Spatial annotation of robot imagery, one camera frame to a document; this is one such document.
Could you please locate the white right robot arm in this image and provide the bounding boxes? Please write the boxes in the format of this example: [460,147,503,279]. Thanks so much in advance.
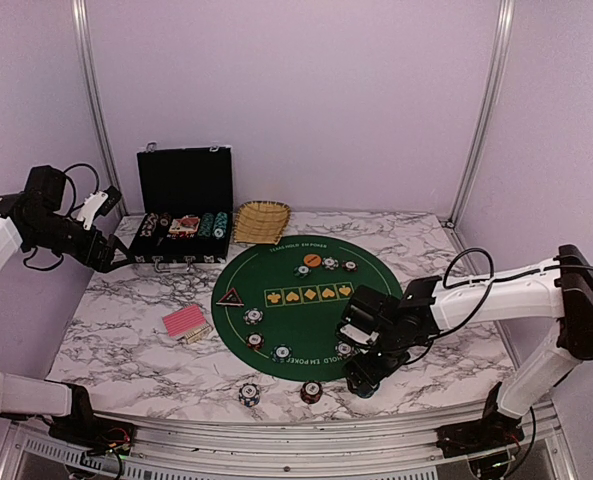
[336,245,593,448]

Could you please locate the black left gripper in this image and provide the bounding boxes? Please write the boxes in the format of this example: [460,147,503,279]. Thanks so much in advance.
[26,213,133,273]

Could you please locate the left aluminium frame post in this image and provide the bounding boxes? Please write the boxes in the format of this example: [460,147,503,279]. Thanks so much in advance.
[71,0,121,190]

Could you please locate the orange big blind button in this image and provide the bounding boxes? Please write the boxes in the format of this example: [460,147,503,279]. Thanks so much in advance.
[303,254,322,268]

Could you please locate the red playing card deck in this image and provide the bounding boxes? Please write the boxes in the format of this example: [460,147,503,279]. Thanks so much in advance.
[162,305,212,342]

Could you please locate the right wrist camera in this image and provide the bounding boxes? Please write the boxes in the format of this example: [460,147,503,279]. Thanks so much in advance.
[336,324,379,348]

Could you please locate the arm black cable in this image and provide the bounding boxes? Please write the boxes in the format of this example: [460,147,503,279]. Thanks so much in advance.
[405,247,593,366]
[20,162,101,271]

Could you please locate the aluminium frame post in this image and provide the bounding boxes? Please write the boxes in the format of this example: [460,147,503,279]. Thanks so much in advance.
[71,0,121,190]
[444,0,516,229]

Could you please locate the card deck in case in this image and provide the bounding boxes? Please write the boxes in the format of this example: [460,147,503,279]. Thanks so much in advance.
[168,218,200,237]

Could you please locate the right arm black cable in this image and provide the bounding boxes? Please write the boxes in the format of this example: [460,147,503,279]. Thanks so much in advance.
[405,247,593,366]

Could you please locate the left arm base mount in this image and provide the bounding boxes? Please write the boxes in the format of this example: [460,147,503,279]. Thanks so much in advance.
[48,417,136,456]

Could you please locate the blue beige chip stack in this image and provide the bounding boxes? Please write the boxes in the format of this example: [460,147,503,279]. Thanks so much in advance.
[238,382,261,408]

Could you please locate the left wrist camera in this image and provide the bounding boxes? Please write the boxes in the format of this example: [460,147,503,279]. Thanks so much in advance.
[76,186,122,230]

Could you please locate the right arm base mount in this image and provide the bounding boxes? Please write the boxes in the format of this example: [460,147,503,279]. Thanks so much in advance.
[436,419,525,458]

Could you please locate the round green poker mat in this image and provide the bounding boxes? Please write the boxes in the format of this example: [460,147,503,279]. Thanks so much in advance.
[211,235,402,382]

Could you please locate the black poker chip case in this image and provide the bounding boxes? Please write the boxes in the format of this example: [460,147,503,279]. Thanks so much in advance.
[129,145,233,268]

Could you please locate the triangular all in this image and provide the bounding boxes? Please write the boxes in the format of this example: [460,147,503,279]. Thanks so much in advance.
[216,287,244,307]

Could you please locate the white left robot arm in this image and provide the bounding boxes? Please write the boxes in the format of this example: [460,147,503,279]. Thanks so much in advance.
[0,163,135,445]

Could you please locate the front aluminium rail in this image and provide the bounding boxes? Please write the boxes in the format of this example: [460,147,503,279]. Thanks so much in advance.
[0,402,578,479]

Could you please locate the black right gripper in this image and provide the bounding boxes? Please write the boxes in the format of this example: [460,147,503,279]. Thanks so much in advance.
[343,325,410,396]

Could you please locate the blue beige chips in case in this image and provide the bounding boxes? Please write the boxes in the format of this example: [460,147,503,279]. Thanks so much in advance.
[139,213,158,238]

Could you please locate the right aluminium frame post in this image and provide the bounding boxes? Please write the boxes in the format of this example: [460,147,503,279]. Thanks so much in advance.
[444,0,516,229]

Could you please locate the teal chip row in case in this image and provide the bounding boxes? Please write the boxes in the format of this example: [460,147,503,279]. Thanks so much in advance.
[212,212,228,239]

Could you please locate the red black chip stack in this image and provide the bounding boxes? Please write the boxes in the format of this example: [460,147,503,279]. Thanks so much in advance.
[300,380,323,404]

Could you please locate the green teal chip stack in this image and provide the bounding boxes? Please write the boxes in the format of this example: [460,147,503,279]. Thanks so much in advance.
[359,389,377,399]

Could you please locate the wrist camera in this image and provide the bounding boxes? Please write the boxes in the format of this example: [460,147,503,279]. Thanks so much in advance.
[76,186,122,230]
[336,324,379,348]

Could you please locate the woven bamboo tray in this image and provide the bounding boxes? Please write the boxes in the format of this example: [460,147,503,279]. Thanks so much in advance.
[233,201,291,245]

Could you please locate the green chip row in case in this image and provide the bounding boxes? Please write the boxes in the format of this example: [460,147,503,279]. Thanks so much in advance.
[197,212,215,239]

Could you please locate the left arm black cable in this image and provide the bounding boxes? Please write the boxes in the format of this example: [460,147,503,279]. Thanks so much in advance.
[20,162,101,271]

